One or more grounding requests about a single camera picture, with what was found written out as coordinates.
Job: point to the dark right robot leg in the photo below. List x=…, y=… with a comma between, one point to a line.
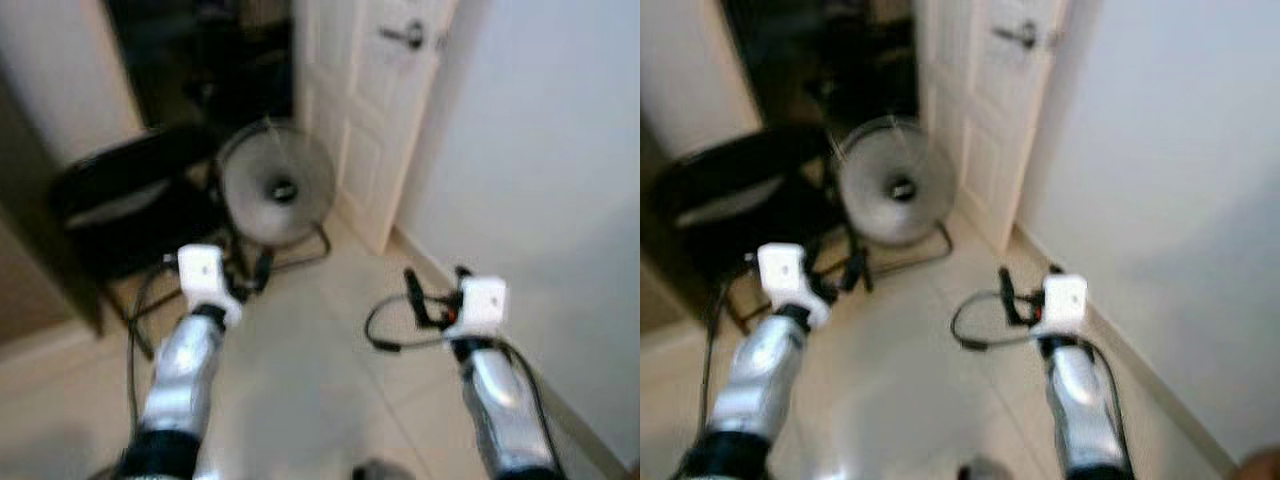
x=985, y=470
x=382, y=471

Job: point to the white panel door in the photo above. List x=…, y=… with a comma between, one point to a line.
x=990, y=120
x=370, y=120

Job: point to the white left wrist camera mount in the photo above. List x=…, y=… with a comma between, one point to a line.
x=200, y=272
x=780, y=270

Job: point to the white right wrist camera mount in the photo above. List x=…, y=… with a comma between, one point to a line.
x=483, y=305
x=1065, y=302

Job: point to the grey Milux floor fan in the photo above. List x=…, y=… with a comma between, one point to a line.
x=895, y=185
x=275, y=190

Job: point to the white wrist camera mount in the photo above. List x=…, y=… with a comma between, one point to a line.
x=1065, y=302
x=780, y=270
x=483, y=305
x=200, y=272

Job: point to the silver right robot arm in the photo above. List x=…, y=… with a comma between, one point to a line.
x=1080, y=400
x=500, y=400

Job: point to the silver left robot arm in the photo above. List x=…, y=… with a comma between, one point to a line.
x=765, y=370
x=185, y=370

